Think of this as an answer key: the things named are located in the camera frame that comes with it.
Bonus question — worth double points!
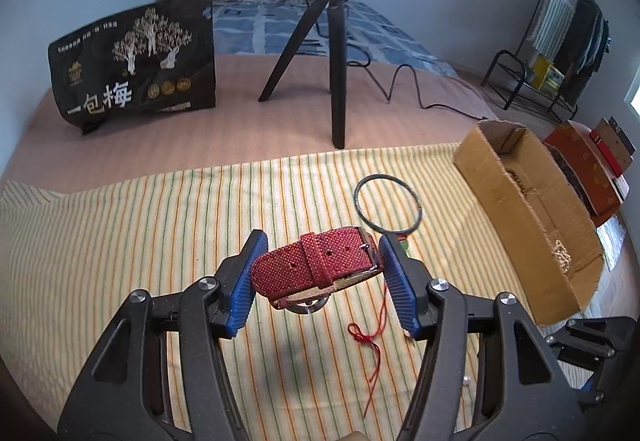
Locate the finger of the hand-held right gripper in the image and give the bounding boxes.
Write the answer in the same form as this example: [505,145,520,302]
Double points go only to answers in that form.
[580,361,621,404]
[545,316,637,364]

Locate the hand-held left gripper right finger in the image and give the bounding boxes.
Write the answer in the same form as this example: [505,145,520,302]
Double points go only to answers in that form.
[378,233,586,441]

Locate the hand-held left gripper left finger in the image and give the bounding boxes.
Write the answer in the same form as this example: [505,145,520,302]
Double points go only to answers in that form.
[57,229,271,441]

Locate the red string bracelet green bead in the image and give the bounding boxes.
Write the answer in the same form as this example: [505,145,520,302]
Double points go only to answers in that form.
[348,235,410,417]

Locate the red woven watch strap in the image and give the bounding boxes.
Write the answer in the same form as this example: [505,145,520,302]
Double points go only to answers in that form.
[250,226,387,317]

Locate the thin dark bangle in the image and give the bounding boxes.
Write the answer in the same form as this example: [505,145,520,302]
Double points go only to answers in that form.
[353,175,424,237]

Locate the cardboard box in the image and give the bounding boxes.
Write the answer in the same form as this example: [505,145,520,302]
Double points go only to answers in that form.
[453,120,606,327]

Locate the yellow striped cloth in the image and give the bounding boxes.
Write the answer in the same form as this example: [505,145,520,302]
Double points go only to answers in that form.
[0,141,601,441]

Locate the bubble wrap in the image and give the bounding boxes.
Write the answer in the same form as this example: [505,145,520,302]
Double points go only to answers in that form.
[595,216,626,272]

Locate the tan bed sheet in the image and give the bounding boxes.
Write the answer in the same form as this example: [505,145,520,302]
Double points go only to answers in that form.
[15,54,501,194]

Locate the table with orange cloth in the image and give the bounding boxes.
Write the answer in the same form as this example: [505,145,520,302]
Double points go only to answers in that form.
[542,120,631,227]

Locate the red flat box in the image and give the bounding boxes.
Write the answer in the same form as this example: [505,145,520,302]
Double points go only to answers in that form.
[589,130,630,174]

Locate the brown flat box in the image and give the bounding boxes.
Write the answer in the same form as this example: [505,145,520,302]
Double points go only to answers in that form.
[596,117,636,167]

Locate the black tripod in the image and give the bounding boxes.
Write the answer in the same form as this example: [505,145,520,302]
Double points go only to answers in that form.
[258,0,354,149]

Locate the black printed snack bag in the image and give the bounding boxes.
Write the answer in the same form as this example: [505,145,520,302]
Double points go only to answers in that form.
[47,0,217,136]

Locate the black clothes rack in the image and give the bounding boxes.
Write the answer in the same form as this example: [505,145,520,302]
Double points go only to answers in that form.
[481,0,613,124]

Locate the blue patterned bed sheet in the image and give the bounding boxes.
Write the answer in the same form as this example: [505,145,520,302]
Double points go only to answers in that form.
[210,0,458,77]

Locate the window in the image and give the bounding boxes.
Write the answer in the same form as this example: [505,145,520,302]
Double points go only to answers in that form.
[622,66,640,117]

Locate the yellow box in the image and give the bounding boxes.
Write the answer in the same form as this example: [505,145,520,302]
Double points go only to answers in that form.
[530,55,566,97]

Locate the dark hanging clothes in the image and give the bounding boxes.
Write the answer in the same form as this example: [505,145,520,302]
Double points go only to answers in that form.
[562,0,612,102]

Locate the striped hanging towel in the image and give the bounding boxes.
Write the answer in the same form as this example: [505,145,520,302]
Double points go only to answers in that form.
[526,0,583,54]

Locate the brown wooden bead bracelet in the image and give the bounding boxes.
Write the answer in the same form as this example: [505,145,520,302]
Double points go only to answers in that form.
[502,166,536,194]

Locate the black power cable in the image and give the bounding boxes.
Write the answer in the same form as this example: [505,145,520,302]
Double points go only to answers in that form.
[299,0,496,120]

